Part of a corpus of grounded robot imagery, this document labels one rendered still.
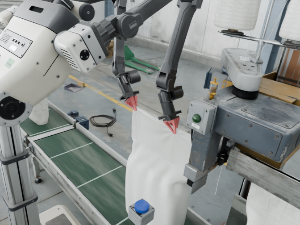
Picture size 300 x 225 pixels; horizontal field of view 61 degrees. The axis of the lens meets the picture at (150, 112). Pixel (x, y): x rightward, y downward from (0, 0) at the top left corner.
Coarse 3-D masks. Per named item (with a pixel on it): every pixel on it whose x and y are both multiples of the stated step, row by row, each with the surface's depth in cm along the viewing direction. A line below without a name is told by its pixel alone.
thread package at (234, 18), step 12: (228, 0) 96; (240, 0) 93; (252, 0) 94; (216, 12) 102; (228, 12) 97; (240, 12) 95; (252, 12) 96; (216, 24) 102; (228, 24) 98; (240, 24) 97; (252, 24) 98
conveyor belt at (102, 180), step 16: (48, 144) 217; (64, 144) 219; (80, 144) 221; (64, 160) 199; (80, 160) 201; (96, 160) 203; (112, 160) 205; (80, 176) 184; (96, 176) 186; (112, 176) 187; (96, 192) 171; (112, 192) 172; (96, 208) 159; (112, 208) 160; (112, 224) 149; (128, 224) 150; (192, 224) 154
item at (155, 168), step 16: (144, 112) 130; (144, 128) 133; (160, 128) 124; (176, 128) 117; (144, 144) 137; (160, 144) 127; (176, 144) 119; (128, 160) 143; (144, 160) 133; (160, 160) 129; (176, 160) 122; (128, 176) 144; (144, 176) 132; (160, 176) 125; (176, 176) 121; (128, 192) 147; (144, 192) 134; (160, 192) 125; (176, 192) 122; (128, 208) 150; (160, 208) 128; (176, 208) 125; (160, 224) 131; (176, 224) 130
